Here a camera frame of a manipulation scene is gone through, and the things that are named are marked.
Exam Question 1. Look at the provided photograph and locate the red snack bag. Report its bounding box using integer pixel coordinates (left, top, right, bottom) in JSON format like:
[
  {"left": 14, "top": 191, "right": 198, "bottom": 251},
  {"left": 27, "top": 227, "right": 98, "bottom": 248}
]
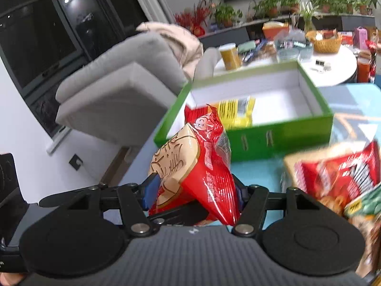
[{"left": 148, "top": 104, "right": 241, "bottom": 226}]

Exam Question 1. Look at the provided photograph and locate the red chips bag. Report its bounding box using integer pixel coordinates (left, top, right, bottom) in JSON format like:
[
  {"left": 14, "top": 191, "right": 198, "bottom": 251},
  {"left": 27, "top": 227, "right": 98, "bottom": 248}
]
[{"left": 283, "top": 141, "right": 381, "bottom": 215}]

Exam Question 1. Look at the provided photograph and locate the brown snack packet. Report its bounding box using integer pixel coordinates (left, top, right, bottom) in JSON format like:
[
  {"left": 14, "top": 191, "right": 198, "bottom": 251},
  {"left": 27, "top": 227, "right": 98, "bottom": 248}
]
[{"left": 351, "top": 214, "right": 381, "bottom": 277}]

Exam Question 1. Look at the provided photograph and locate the grey sofa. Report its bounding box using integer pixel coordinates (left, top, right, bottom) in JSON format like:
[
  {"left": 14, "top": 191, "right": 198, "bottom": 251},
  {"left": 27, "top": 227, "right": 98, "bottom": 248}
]
[{"left": 55, "top": 31, "right": 221, "bottom": 148}]

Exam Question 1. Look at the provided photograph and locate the yellow snack packet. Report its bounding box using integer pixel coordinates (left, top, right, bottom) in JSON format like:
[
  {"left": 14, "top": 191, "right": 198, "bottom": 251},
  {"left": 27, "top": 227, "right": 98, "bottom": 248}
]
[{"left": 217, "top": 96, "right": 256, "bottom": 130}]

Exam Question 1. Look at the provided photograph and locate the orange box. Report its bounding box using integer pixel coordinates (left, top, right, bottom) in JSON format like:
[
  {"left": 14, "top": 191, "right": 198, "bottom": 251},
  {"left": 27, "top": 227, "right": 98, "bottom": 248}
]
[{"left": 262, "top": 21, "right": 290, "bottom": 41}]

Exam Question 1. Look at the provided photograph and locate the white round table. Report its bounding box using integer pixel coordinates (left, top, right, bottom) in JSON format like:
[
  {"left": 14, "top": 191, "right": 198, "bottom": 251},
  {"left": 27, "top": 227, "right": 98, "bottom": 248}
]
[{"left": 213, "top": 43, "right": 358, "bottom": 88}]

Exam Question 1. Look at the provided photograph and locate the dark window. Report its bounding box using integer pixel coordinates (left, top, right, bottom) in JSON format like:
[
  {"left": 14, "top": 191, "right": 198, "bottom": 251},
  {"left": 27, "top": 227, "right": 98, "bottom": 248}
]
[{"left": 0, "top": 0, "right": 149, "bottom": 139}]

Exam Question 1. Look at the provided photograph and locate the red flower bouquet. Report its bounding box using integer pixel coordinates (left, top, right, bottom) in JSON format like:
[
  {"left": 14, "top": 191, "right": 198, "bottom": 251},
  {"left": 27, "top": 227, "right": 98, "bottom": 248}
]
[{"left": 174, "top": 0, "right": 213, "bottom": 38}]

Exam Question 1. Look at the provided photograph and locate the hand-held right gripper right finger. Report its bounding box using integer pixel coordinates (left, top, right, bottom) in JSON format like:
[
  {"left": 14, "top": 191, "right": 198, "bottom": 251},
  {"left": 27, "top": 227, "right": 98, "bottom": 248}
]
[{"left": 231, "top": 173, "right": 326, "bottom": 236}]

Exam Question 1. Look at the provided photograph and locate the red jar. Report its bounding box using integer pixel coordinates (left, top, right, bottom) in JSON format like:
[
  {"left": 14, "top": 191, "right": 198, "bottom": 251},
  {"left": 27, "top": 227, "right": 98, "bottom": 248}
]
[{"left": 356, "top": 51, "right": 372, "bottom": 83}]

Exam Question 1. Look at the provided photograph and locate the green pouch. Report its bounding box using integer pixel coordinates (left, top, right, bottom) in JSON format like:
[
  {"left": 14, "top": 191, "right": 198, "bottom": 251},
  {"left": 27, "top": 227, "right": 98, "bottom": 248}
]
[{"left": 237, "top": 41, "right": 257, "bottom": 52}]

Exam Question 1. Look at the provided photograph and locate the pink box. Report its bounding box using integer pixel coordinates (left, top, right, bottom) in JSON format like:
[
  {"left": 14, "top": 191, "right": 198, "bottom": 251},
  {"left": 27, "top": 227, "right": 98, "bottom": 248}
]
[{"left": 354, "top": 27, "right": 369, "bottom": 51}]

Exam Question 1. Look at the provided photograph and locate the orange woven basket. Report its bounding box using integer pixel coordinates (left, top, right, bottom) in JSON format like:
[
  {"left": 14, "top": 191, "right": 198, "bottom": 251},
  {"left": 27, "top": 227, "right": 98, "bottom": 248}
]
[{"left": 306, "top": 30, "right": 343, "bottom": 53}]

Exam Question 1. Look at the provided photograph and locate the green snack packet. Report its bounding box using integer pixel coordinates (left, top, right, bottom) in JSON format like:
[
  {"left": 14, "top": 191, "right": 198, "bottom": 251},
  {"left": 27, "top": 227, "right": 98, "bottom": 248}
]
[{"left": 344, "top": 185, "right": 381, "bottom": 219}]

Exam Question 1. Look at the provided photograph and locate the yellow canister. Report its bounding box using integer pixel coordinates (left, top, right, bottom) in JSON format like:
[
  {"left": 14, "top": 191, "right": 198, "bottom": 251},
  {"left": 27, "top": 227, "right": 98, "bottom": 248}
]
[{"left": 219, "top": 43, "right": 241, "bottom": 71}]

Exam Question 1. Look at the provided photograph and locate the potted green plant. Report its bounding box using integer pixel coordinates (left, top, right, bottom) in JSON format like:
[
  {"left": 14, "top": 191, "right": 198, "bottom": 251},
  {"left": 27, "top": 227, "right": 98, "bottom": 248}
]
[
  {"left": 281, "top": 0, "right": 304, "bottom": 14},
  {"left": 213, "top": 4, "right": 243, "bottom": 28},
  {"left": 312, "top": 0, "right": 335, "bottom": 14},
  {"left": 354, "top": 0, "right": 380, "bottom": 15},
  {"left": 333, "top": 0, "right": 356, "bottom": 15},
  {"left": 256, "top": 0, "right": 282, "bottom": 18}
]

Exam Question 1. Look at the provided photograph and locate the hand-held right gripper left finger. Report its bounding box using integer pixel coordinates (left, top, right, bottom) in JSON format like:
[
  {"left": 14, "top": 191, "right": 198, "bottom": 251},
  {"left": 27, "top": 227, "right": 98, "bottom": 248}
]
[{"left": 39, "top": 173, "right": 163, "bottom": 237}]

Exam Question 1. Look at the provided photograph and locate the plant in glass vase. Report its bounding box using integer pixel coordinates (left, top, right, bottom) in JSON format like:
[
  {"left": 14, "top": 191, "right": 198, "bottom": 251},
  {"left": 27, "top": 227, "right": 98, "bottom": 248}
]
[{"left": 298, "top": 3, "right": 320, "bottom": 33}]

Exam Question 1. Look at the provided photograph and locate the beige blanket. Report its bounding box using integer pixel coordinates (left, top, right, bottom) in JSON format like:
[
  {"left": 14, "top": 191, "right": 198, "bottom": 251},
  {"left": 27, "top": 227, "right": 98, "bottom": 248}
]
[{"left": 135, "top": 21, "right": 204, "bottom": 79}]

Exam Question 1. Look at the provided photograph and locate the green cardboard box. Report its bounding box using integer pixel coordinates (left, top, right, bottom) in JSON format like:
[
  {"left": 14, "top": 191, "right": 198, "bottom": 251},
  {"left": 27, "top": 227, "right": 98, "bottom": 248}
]
[{"left": 153, "top": 60, "right": 334, "bottom": 163}]

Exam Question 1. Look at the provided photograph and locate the dark blue snack packet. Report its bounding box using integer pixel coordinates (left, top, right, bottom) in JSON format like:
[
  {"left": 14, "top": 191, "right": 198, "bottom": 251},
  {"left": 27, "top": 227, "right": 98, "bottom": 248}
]
[{"left": 241, "top": 40, "right": 277, "bottom": 63}]

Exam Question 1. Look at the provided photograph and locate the black wall socket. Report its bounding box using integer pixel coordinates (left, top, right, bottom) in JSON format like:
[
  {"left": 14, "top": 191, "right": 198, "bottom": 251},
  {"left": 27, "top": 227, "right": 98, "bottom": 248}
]
[{"left": 69, "top": 154, "right": 84, "bottom": 171}]

